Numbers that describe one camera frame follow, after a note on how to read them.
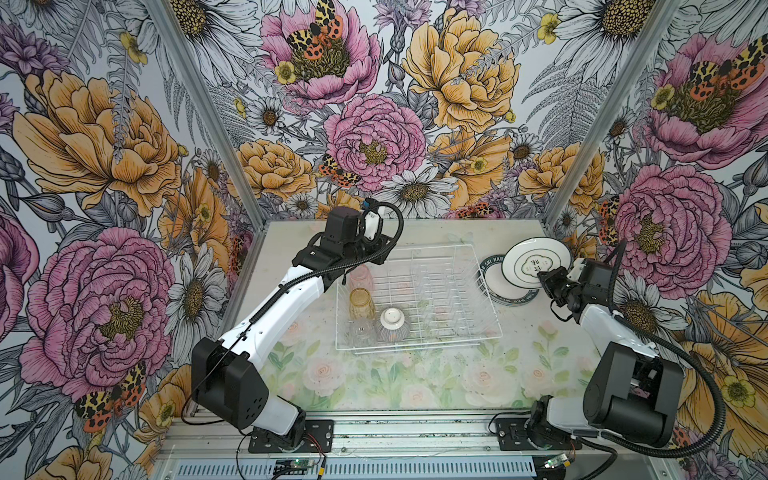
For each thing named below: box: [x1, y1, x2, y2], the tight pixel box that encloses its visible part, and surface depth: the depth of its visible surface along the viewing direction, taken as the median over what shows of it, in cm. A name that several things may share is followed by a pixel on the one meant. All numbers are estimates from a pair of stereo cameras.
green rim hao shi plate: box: [477, 254, 540, 307], surface depth 99 cm
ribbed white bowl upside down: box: [376, 306, 411, 343], surface depth 89 cm
